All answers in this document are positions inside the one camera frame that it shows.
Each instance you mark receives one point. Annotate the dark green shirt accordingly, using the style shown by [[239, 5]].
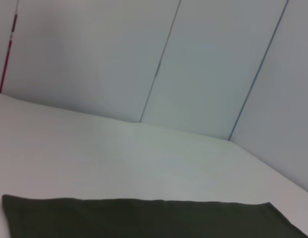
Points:
[[143, 218]]

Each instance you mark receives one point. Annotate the thin red and white pole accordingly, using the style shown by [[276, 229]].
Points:
[[7, 59]]

